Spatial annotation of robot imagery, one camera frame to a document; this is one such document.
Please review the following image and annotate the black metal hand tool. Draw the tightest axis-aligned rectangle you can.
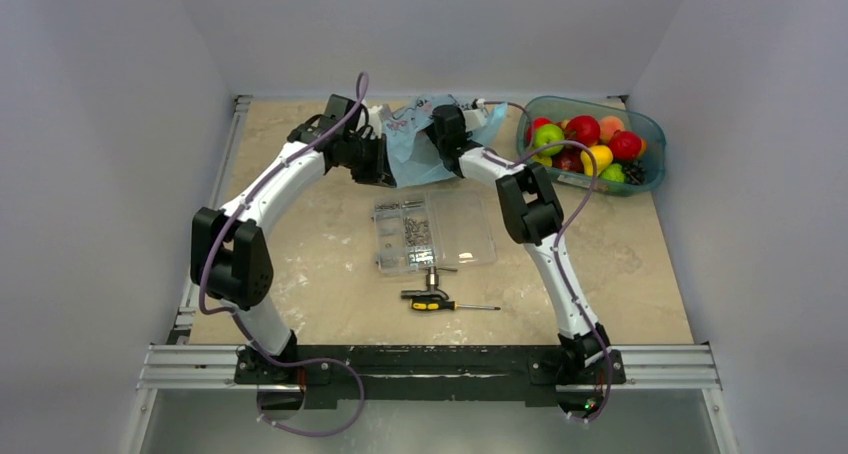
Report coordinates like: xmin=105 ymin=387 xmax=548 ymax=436
xmin=400 ymin=266 xmax=457 ymax=300

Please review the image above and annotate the dark fake grape bunch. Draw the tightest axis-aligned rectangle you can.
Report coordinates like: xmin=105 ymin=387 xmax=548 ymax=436
xmin=622 ymin=161 xmax=646 ymax=185

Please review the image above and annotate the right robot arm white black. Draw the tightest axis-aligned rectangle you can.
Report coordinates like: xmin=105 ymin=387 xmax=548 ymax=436
xmin=426 ymin=105 xmax=615 ymax=384

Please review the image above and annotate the teal transparent plastic bin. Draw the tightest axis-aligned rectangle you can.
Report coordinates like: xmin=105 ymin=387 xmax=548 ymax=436
xmin=516 ymin=96 xmax=666 ymax=197

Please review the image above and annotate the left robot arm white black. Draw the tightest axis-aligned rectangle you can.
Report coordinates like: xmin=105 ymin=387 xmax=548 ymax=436
xmin=190 ymin=95 xmax=396 ymax=383

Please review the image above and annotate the red yellow fake apple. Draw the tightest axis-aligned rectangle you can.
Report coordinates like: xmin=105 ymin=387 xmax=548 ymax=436
xmin=564 ymin=115 xmax=600 ymax=147

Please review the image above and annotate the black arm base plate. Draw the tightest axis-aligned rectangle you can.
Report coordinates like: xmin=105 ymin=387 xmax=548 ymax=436
xmin=234 ymin=345 xmax=627 ymax=411

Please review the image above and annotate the aluminium frame rail front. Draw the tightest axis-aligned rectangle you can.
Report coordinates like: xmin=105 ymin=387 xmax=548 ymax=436
xmin=136 ymin=345 xmax=722 ymax=391

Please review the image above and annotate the yellow fake pear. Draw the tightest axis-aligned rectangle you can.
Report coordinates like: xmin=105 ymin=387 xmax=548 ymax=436
xmin=580 ymin=145 xmax=614 ymax=177

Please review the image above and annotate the yellow black screwdriver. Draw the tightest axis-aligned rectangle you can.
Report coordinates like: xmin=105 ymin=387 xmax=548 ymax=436
xmin=410 ymin=299 xmax=501 ymax=312

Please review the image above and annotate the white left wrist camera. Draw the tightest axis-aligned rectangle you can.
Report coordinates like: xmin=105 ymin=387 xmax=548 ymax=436
xmin=365 ymin=104 xmax=392 ymax=139

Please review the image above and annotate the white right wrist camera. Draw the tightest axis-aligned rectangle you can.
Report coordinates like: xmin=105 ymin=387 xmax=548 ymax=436
xmin=459 ymin=98 xmax=489 ymax=132

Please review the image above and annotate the clear plastic screw organizer box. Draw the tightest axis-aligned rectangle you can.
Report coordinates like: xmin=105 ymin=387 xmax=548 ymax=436
xmin=371 ymin=189 xmax=497 ymax=275

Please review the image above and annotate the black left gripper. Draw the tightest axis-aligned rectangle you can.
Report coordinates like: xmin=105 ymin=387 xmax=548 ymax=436
xmin=342 ymin=133 xmax=396 ymax=189

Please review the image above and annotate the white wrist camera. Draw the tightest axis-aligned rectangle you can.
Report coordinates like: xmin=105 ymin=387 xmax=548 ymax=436
xmin=365 ymin=104 xmax=392 ymax=139
xmin=459 ymin=98 xmax=489 ymax=132

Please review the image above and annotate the fake peach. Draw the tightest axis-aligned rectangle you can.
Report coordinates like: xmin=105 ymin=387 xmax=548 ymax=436
xmin=598 ymin=115 xmax=626 ymax=144

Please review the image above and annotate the green fake lumpy fruit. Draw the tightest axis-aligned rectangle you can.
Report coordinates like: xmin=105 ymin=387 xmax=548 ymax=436
xmin=599 ymin=163 xmax=627 ymax=183

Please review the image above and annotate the dark red fake apple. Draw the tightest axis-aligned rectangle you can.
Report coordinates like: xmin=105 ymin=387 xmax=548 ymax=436
xmin=552 ymin=150 xmax=584 ymax=173

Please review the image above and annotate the aluminium frame rail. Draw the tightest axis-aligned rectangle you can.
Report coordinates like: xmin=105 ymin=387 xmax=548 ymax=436
xmin=165 ymin=94 xmax=254 ymax=345
xmin=136 ymin=345 xmax=722 ymax=391

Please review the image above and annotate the light blue printed plastic bag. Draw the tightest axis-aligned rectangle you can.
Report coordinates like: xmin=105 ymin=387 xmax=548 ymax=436
xmin=380 ymin=94 xmax=474 ymax=188

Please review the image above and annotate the red fake tomato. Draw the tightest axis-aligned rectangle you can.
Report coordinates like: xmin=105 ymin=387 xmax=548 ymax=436
xmin=608 ymin=131 xmax=643 ymax=162

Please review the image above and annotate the aluminium frame rail left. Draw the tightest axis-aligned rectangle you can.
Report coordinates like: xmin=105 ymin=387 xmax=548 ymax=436
xmin=165 ymin=94 xmax=254 ymax=345

